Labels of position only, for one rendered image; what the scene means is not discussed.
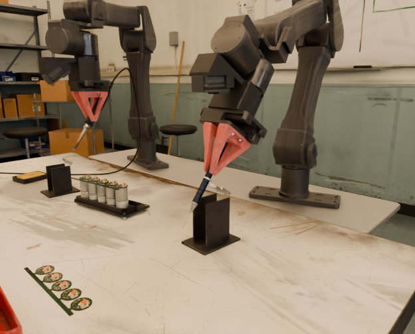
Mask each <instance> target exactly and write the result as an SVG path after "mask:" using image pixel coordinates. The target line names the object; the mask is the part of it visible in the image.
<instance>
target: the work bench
mask: <svg viewBox="0 0 415 334"><path fill-rule="evenodd" d="M57 156H60V157H62V158H65V159H66V160H69V161H70V162H73V164H72V165H69V164H67V163H65V162H64V161H63V160H61V159H59V158H57ZM28 160H37V161H40V162H43V163H46V164H49V165H55V164H63V163H65V166H70V170H71V174H104V173H110V172H115V171H117V170H120V169H122V168H124V167H122V166H118V165H114V164H110V163H108V162H103V161H100V160H96V159H93V158H89V157H86V156H82V155H79V154H76V153H73V152H70V153H66V154H57V155H52V156H43V157H39V158H30V159H26V160H17V161H12V162H4V163H0V165H2V164H10V163H16V162H24V161H28ZM90 176H91V178H94V177H99V179H100V180H102V179H107V180H108V181H109V182H112V181H117V183H118V185H119V184H123V183H126V184H127V185H128V186H127V189H128V199H129V200H131V201H136V202H139V203H143V204H147V205H150V207H149V208H147V209H148V211H144V210H142V211H139V212H137V213H134V214H132V215H130V216H127V219H126V220H123V218H122V217H120V216H118V215H114V214H111V213H108V212H105V211H101V210H98V209H95V208H92V207H88V206H86V205H82V204H80V205H77V203H76V202H74V200H75V199H74V198H76V196H77V195H81V192H76V193H73V194H67V195H61V196H58V197H52V198H48V197H46V196H45V195H44V194H42V193H41V192H40V191H42V190H48V183H47V179H45V180H40V181H37V182H32V183H29V184H20V183H17V182H13V179H10V180H3V181H0V287H1V288H2V290H3V292H4V294H5V295H6V297H7V299H8V301H9V303H10V305H11V307H12V308H13V311H14V312H15V315H16V316H17V318H18V320H19V322H20V324H21V326H22V330H23V334H403V333H404V330H405V329H406V327H407V325H408V323H409V322H410V320H411V318H412V316H413V315H414V313H415V247H413V246H410V245H406V244H403V243H399V242H396V241H392V240H388V239H384V238H382V237H377V236H374V235H370V234H367V233H363V232H360V231H356V230H352V229H348V228H345V227H341V226H338V225H334V224H331V223H326V222H324V221H319V220H317V219H312V218H309V217H305V216H302V215H298V214H295V213H291V212H287V211H283V210H280V209H276V208H273V207H269V206H266V205H261V204H259V203H254V202H251V201H247V200H244V199H240V198H237V197H233V196H230V195H225V194H218V193H216V194H217V201H218V200H221V199H225V198H227V197H230V210H229V233H230V234H232V235H235V236H236V237H239V238H241V240H240V241H237V242H235V243H233V244H230V245H228V246H226V247H223V248H222V249H219V250H217V251H214V252H212V253H209V254H207V255H205V256H204V255H202V254H200V253H199V252H197V251H195V250H193V249H191V248H189V247H187V246H185V245H183V244H182V241H185V240H186V239H189V238H192V237H193V211H192V212H191V213H190V209H191V205H192V200H193V198H194V196H195V194H196V193H197V191H198V188H197V187H194V186H189V185H187V184H182V183H180V182H175V181H172V180H168V179H165V178H161V177H158V176H153V175H151V174H146V173H144V172H139V171H136V170H132V169H129V168H125V169H123V170H122V171H119V172H116V173H113V174H106V175H90ZM186 220H187V221H186ZM185 223H186V224H185ZM184 224H185V225H184ZM183 227H184V228H183ZM182 228H183V229H182ZM46 265H51V266H54V271H53V272H59V273H62V274H63V277H62V279H61V280H69V281H71V282H72V285H71V287H70V288H68V289H67V290H69V289H72V288H77V289H80V290H81V291H82V294H81V296H80V297H78V298H90V299H91V300H92V305H91V306H90V307H89V308H87V309H85V310H82V311H74V310H72V309H71V311H72V312H73V313H74V314H73V315H71V316H69V315H68V314H67V313H66V312H65V311H64V310H63V309H62V308H61V307H60V306H59V305H58V304H57V303H56V302H55V301H54V300H53V299H52V298H51V297H50V296H49V295H48V294H47V293H46V291H45V290H44V289H43V288H42V287H41V286H40V285H39V284H38V283H37V282H36V281H35V280H34V279H33V278H32V277H31V276H30V275H29V274H28V272H27V271H26V270H25V269H24V268H26V267H28V268H29V269H30V270H31V271H32V272H33V273H35V271H36V269H37V268H40V267H41V266H46ZM53 272H51V273H53ZM61 280H59V281H61ZM57 282H58V281H57ZM64 291H66V290H64ZM64 291H60V292H56V291H53V290H52V292H53V293H54V294H55V295H56V296H57V297H58V298H60V295H61V293H62V292H64ZM78 298H76V299H78ZM76 299H75V300H76ZM61 301H62V302H63V303H64V304H65V305H66V306H67V307H68V308H70V304H71V303H72V302H73V301H74V300H70V301H65V300H61Z"/></svg>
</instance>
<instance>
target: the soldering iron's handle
mask: <svg viewBox="0 0 415 334"><path fill-rule="evenodd" d="M112 85H113V82H110V86H109V91H108V95H107V98H106V100H105V102H104V104H103V107H104V105H105V103H106V101H107V99H108V97H109V94H110V92H111V90H110V89H111V87H112ZM98 101H99V97H98V99H97V101H96V102H95V104H94V106H93V107H92V113H93V115H95V110H96V108H97V104H98ZM103 107H102V108H101V110H102V109H103ZM100 112H101V111H100ZM94 122H95V121H93V122H92V121H91V120H90V118H89V116H88V117H87V119H86V120H85V121H84V123H85V124H88V125H89V126H91V127H93V124H94Z"/></svg>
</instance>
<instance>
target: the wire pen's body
mask: <svg viewBox="0 0 415 334"><path fill-rule="evenodd" d="M227 145H228V142H226V143H225V146H224V147H223V150H222V152H221V154H220V157H219V161H220V159H221V157H222V155H223V153H224V151H225V149H226V147H227ZM219 161H218V163H219ZM218 163H217V164H218ZM209 168H210V165H209ZM209 168H208V169H207V172H206V174H205V176H202V178H203V180H202V182H201V185H200V186H199V188H198V191H197V193H196V194H195V196H194V198H193V200H192V201H193V202H195V203H197V204H199V202H200V200H201V198H202V196H203V194H204V192H205V190H206V188H207V186H208V184H209V182H211V177H212V176H213V174H211V173H210V172H209Z"/></svg>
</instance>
